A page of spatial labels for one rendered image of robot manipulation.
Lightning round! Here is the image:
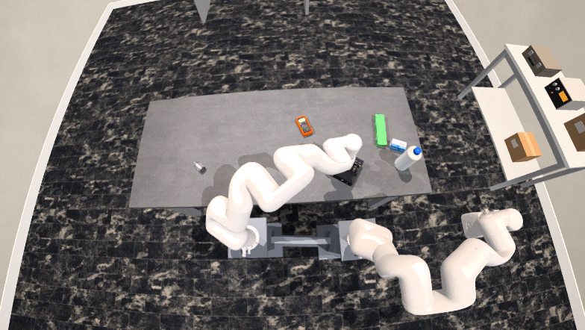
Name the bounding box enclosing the orange multimeter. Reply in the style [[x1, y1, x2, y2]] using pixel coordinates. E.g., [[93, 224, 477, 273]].
[[296, 116, 313, 137]]

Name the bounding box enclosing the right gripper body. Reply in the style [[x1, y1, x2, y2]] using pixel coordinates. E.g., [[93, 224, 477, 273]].
[[461, 212, 484, 238]]

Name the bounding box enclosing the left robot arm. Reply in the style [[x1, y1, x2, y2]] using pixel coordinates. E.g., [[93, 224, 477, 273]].
[[206, 134, 362, 257]]

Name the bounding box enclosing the white bottle with blue cap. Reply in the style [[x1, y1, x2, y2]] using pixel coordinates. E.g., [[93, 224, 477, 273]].
[[395, 146, 422, 171]]

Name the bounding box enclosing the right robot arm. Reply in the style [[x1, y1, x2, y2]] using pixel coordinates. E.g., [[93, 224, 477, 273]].
[[347, 208, 523, 315]]

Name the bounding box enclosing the green pencil case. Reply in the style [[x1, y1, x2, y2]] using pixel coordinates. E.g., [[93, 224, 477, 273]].
[[374, 114, 387, 147]]

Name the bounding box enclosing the dark grey lighting desk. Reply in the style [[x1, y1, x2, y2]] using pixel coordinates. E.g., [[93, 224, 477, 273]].
[[331, 157, 363, 186]]

